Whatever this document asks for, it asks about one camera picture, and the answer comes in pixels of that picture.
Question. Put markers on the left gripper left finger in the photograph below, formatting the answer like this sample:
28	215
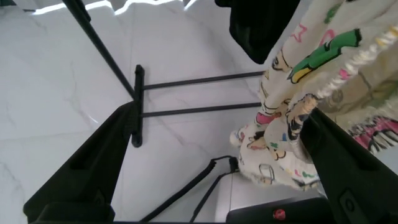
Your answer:
96	161

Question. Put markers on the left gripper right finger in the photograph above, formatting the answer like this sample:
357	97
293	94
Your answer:
348	177

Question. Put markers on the cream printed garment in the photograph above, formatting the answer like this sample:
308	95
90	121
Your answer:
311	37

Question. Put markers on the black garment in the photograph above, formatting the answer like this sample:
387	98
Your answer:
258	28

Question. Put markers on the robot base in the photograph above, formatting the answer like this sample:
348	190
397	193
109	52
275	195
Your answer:
264	211

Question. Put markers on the black clothes rack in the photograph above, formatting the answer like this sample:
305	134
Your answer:
138	93

